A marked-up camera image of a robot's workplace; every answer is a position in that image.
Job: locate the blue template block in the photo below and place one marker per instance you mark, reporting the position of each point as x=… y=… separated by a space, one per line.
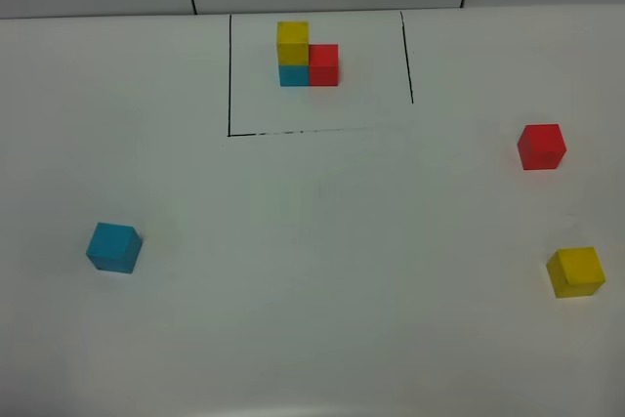
x=293 y=75

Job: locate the red template block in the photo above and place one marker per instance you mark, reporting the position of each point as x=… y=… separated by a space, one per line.
x=324 y=65

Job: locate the yellow template block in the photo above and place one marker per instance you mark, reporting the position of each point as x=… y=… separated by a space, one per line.
x=292 y=42

